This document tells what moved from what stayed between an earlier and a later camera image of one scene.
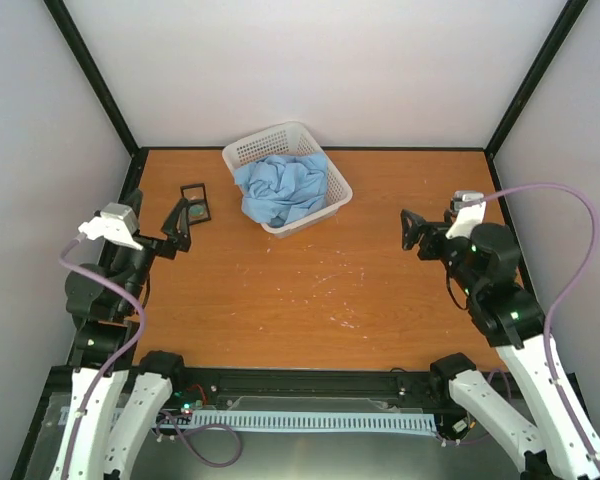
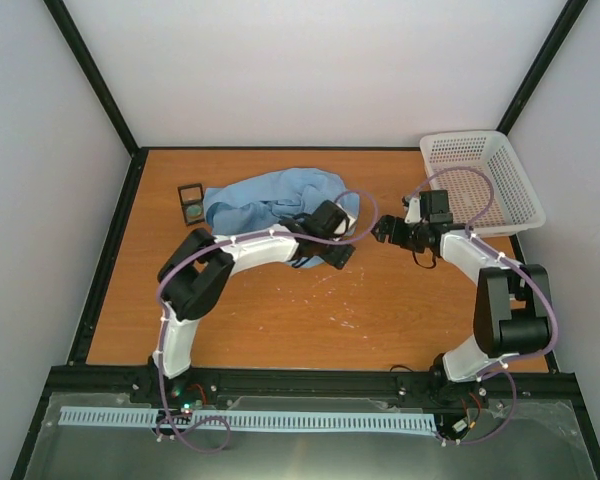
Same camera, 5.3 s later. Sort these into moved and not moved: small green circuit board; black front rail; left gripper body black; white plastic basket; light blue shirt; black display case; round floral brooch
Moved: light blue shirt; left gripper body black; white plastic basket
Not moved: black display case; small green circuit board; black front rail; round floral brooch
